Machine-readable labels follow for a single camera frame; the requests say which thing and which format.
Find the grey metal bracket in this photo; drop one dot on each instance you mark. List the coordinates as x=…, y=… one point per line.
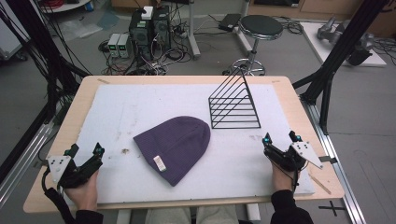
x=327, y=159

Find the aluminium rail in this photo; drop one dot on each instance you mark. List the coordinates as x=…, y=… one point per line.
x=330, y=149
x=23, y=161

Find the grey power supply unit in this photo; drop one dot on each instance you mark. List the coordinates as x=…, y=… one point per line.
x=113, y=45
x=124, y=46

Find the white foam mat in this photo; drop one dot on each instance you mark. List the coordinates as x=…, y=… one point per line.
x=130, y=105

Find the round white table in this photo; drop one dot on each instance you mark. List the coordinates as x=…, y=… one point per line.
x=67, y=5

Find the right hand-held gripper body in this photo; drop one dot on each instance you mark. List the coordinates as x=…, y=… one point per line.
x=281, y=156

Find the white platform board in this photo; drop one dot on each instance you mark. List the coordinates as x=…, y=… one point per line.
x=314, y=40

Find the person's right hand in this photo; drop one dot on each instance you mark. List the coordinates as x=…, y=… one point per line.
x=282, y=179

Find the black computer tower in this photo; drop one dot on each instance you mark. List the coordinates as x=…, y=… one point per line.
x=161, y=28
x=141, y=34

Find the thin wooden stick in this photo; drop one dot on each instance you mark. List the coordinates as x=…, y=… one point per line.
x=320, y=184

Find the person's left hand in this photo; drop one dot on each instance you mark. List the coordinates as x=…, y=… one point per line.
x=84, y=194

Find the white box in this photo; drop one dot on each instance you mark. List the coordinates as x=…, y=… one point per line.
x=147, y=12

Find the black flat box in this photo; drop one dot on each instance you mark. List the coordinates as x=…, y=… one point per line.
x=229, y=21

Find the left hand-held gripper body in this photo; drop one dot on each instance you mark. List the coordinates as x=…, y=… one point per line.
x=81, y=173

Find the clear plastic sheet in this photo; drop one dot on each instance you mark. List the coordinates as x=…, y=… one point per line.
x=81, y=29

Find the black metal frame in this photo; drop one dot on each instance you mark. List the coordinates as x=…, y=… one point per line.
x=339, y=53
x=34, y=40

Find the purple knit beanie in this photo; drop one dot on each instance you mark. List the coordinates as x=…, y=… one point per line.
x=176, y=146

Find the black round stool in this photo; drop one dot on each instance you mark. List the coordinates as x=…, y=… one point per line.
x=261, y=26

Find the grey desk leg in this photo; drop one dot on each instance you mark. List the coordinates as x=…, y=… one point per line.
x=193, y=31

